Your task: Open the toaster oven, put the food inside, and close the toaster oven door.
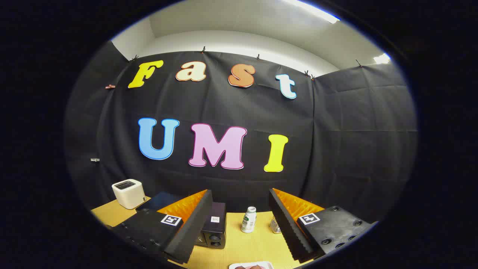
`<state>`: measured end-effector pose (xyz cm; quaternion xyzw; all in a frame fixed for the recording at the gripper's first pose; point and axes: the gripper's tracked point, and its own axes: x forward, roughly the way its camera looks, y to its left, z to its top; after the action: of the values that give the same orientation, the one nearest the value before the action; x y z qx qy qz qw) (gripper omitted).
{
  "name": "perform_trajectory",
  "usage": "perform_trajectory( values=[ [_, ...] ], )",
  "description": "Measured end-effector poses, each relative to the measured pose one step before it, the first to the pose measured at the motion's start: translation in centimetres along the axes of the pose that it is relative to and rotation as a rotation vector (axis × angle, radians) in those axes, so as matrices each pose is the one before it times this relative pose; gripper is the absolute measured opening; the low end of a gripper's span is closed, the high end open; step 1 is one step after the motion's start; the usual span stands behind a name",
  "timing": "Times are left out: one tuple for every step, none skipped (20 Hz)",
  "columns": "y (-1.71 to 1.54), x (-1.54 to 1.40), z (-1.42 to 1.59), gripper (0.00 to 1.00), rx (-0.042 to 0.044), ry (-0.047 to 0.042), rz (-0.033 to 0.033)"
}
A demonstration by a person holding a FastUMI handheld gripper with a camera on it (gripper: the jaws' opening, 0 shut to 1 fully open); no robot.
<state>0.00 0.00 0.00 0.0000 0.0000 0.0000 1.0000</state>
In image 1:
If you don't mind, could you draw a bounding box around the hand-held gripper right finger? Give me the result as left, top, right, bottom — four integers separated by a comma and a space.
269, 188, 378, 263

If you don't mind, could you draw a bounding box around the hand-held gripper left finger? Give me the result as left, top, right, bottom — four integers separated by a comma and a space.
112, 189, 213, 264

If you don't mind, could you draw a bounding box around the black toaster oven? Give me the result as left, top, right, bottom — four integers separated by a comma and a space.
136, 192, 227, 250

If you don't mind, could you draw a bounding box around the white square plate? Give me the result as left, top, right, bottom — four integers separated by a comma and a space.
229, 261, 274, 269

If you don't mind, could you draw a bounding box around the white bread toaster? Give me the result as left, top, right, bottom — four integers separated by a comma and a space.
112, 179, 146, 210

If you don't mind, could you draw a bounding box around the white bottle green label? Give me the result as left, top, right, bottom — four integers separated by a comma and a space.
241, 207, 257, 234

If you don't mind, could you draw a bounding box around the long ceiling light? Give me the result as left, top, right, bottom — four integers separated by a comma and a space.
288, 0, 340, 24

